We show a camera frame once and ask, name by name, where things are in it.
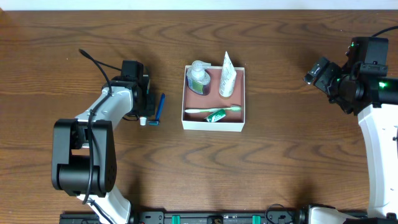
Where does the white square cardboard box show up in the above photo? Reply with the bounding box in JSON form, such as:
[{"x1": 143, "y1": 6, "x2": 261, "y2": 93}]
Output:
[{"x1": 181, "y1": 66, "x2": 246, "y2": 132}]

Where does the green soap bar pack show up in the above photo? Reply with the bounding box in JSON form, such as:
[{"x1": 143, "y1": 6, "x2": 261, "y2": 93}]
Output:
[{"x1": 205, "y1": 109, "x2": 226, "y2": 123}]

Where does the Colgate toothpaste tube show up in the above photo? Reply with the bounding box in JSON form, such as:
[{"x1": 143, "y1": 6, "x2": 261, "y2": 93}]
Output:
[{"x1": 139, "y1": 78, "x2": 150, "y2": 126}]

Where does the green white toothbrush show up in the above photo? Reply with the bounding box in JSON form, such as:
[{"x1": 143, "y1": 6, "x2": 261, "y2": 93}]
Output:
[{"x1": 184, "y1": 105, "x2": 241, "y2": 114}]

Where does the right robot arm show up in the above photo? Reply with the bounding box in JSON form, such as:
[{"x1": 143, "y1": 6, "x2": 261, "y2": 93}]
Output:
[{"x1": 303, "y1": 57, "x2": 397, "y2": 223}]

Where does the clear pump sanitizer bottle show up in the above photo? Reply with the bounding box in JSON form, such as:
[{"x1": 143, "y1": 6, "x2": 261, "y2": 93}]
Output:
[{"x1": 186, "y1": 60, "x2": 211, "y2": 96}]

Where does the white lotion tube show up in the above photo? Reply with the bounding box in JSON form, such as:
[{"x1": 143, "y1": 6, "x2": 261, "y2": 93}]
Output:
[{"x1": 219, "y1": 52, "x2": 237, "y2": 98}]

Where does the blue disposable razor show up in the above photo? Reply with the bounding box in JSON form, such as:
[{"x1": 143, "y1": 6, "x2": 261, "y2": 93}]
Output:
[{"x1": 148, "y1": 93, "x2": 165, "y2": 126}]

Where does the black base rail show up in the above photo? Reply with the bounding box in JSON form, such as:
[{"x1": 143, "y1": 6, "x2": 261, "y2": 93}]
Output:
[{"x1": 58, "y1": 210, "x2": 371, "y2": 224}]

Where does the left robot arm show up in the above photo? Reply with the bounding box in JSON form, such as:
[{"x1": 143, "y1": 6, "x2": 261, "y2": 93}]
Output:
[{"x1": 51, "y1": 75, "x2": 154, "y2": 223}]

